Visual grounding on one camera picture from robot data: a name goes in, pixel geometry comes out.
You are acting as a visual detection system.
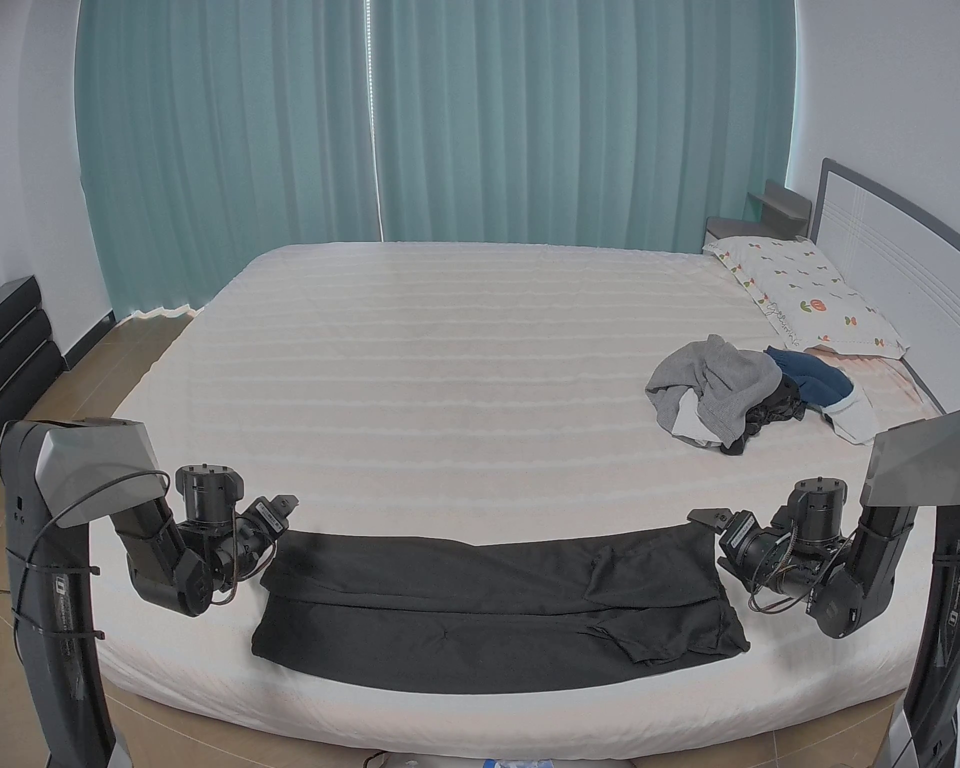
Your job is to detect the bed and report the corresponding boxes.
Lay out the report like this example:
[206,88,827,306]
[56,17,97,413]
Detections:
[93,157,960,759]

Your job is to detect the black chest of drawers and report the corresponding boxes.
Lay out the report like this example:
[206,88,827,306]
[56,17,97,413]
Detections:
[0,273,65,429]

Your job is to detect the white printed pillow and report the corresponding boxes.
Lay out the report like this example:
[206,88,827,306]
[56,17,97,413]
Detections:
[701,234,910,357]

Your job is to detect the grey bedside table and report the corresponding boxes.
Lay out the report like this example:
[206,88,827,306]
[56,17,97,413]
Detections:
[705,178,815,243]

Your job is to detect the black T-shirt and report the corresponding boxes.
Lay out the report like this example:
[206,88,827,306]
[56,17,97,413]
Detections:
[249,522,751,695]

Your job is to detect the black cable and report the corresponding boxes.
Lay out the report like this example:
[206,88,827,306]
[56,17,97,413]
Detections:
[206,562,256,606]
[748,581,811,618]
[15,468,172,601]

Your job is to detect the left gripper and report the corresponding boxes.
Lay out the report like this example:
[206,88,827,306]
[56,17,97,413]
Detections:
[236,492,303,560]

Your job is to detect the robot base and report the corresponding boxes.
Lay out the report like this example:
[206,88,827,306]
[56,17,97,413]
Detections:
[367,753,624,768]

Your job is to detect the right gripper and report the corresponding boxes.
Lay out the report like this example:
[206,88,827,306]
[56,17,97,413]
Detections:
[687,507,774,582]

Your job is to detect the blue-green curtain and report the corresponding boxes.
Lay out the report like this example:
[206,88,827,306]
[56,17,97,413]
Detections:
[73,0,384,320]
[371,0,798,256]

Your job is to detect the pile of clothes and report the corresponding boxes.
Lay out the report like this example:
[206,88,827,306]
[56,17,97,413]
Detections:
[645,333,880,456]

